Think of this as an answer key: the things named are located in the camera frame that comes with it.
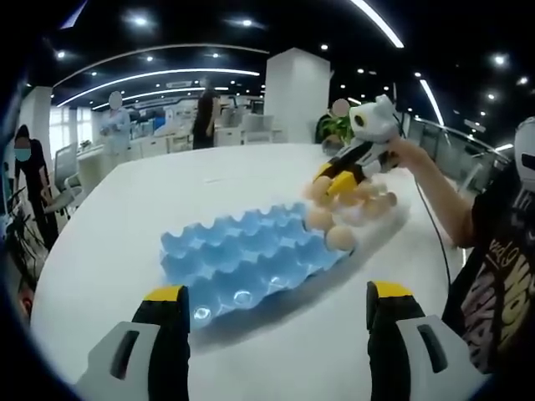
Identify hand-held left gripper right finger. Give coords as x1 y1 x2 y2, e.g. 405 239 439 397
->
366 281 494 401

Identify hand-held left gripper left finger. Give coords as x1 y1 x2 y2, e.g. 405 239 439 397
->
74 285 192 401

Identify cluster of brown eggs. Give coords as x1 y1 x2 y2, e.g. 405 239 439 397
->
306 207 359 254
303 179 399 229

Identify single brown egg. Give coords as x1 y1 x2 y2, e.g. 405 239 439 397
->
307 175 335 206

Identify blue egg tray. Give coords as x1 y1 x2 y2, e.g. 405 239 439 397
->
160 201 356 331

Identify person's right hand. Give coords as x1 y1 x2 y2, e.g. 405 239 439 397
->
375 140 425 170

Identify potted green plant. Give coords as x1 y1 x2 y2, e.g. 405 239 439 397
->
317 112 360 154

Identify operator in black t-shirt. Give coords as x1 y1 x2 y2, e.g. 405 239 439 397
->
441 166 535 377

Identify white chest-worn device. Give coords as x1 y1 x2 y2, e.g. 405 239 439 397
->
512 118 535 195

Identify white table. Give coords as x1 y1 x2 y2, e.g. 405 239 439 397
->
31 141 473 401

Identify grey office chair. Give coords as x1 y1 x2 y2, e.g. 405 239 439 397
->
52 141 84 210

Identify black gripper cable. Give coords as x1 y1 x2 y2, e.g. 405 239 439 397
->
399 160 453 289

